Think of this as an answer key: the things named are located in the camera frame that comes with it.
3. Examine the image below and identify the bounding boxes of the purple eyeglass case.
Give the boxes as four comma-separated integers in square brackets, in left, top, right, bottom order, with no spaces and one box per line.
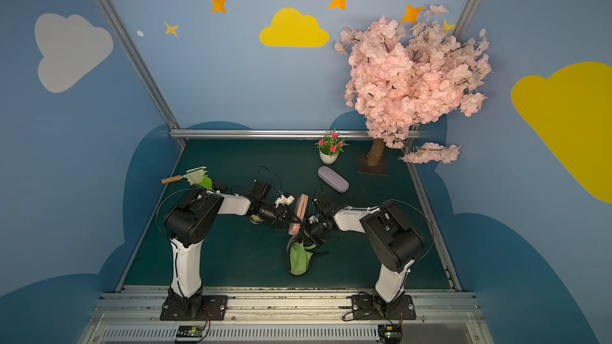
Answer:
[317,166,349,194]

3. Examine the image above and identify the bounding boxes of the grey green microfibre cloth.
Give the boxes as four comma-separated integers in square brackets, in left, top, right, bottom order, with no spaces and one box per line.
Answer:
[287,239,328,276]

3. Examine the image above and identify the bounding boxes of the pink eyeglass case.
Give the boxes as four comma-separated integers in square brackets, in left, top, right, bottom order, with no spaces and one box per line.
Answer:
[288,194,309,237]

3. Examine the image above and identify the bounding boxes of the green black work glove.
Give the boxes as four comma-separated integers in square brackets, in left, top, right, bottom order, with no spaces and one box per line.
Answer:
[186,175,228,192]

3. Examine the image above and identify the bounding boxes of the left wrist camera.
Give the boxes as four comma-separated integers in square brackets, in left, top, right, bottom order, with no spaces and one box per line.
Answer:
[275,194,295,207]

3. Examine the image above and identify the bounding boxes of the aluminium front rail frame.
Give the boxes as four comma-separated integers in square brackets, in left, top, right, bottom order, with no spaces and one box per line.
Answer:
[79,286,493,343]

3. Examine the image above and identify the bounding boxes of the small potted pink flowers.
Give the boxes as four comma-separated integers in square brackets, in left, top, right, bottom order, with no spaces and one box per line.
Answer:
[316,129,348,165]

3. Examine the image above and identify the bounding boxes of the pink cherry blossom tree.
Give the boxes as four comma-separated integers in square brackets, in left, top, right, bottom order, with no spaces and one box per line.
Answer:
[335,5,492,174]

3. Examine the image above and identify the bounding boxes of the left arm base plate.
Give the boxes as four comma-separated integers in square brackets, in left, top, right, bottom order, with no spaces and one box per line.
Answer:
[159,293,228,322]

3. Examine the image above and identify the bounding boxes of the wooden handled garden trowel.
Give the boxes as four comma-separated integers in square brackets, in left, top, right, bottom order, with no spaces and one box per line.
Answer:
[161,167,207,185]

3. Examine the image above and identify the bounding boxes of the right green circuit board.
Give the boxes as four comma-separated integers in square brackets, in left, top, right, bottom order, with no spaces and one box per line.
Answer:
[378,325,403,344]

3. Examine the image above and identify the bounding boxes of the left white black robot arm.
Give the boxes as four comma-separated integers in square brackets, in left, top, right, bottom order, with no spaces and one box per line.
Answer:
[164,180,305,315]

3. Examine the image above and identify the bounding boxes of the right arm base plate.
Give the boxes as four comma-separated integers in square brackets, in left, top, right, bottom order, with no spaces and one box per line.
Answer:
[351,292,417,321]

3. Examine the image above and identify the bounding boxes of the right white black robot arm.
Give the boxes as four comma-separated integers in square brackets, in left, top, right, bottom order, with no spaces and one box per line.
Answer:
[287,194,429,308]

